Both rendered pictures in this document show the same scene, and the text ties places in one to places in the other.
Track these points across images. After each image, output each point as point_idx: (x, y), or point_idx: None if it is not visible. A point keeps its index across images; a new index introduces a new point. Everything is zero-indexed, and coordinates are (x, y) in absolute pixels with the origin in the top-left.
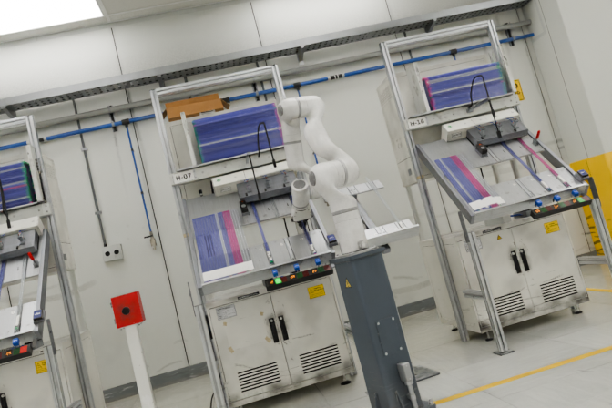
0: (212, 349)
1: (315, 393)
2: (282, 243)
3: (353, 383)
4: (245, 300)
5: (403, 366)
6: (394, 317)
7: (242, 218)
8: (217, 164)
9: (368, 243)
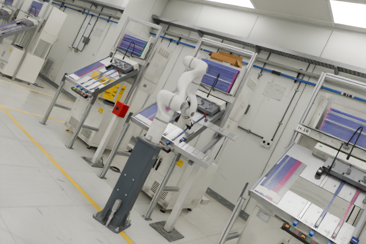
0: (120, 142)
1: (149, 201)
2: (172, 127)
3: (161, 213)
4: None
5: (116, 200)
6: (135, 180)
7: None
8: None
9: (180, 150)
